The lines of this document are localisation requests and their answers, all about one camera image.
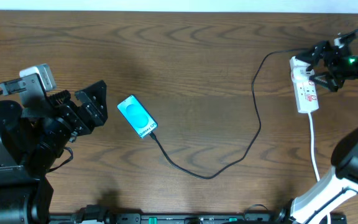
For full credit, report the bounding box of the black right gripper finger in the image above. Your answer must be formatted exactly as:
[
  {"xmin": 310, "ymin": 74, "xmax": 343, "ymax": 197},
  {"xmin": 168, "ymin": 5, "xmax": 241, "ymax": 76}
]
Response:
[
  {"xmin": 295, "ymin": 40, "xmax": 333, "ymax": 72},
  {"xmin": 310, "ymin": 72, "xmax": 341, "ymax": 92}
]

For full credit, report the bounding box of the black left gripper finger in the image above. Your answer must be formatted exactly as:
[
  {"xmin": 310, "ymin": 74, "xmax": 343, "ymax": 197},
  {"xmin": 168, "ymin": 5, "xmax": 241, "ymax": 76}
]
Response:
[
  {"xmin": 47, "ymin": 90, "xmax": 71, "ymax": 107},
  {"xmin": 75, "ymin": 80, "xmax": 108, "ymax": 123}
]

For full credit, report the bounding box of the black charging cable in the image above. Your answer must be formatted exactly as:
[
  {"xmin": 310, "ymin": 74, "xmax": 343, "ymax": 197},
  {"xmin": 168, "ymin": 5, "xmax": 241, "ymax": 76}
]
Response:
[{"xmin": 149, "ymin": 48, "xmax": 315, "ymax": 180}]

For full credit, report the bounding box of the blue screen Galaxy smartphone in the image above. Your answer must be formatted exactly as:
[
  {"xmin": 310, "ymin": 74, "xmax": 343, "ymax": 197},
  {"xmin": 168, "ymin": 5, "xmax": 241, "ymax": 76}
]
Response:
[{"xmin": 117, "ymin": 95, "xmax": 158, "ymax": 138}]

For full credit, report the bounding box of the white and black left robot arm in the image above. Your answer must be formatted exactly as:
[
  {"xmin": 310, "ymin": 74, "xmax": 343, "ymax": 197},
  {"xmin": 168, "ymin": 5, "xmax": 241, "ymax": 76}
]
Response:
[{"xmin": 0, "ymin": 78, "xmax": 108, "ymax": 223}]

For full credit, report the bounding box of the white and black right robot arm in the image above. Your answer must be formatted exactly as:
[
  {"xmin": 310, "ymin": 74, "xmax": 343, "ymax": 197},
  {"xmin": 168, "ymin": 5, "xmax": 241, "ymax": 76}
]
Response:
[{"xmin": 277, "ymin": 31, "xmax": 358, "ymax": 223}]

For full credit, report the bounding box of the white USB charger adapter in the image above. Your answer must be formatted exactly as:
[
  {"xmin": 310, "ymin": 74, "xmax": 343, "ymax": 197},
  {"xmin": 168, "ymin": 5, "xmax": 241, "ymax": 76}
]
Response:
[{"xmin": 290, "ymin": 56, "xmax": 314, "ymax": 74}]

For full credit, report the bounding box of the white power strip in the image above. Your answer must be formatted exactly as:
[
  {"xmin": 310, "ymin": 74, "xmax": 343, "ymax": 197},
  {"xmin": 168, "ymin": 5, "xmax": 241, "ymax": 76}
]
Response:
[{"xmin": 291, "ymin": 67, "xmax": 319, "ymax": 114}]

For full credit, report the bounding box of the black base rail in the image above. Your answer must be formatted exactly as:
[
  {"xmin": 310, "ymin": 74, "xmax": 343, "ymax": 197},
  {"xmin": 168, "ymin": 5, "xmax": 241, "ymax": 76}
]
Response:
[{"xmin": 48, "ymin": 205, "xmax": 347, "ymax": 224}]

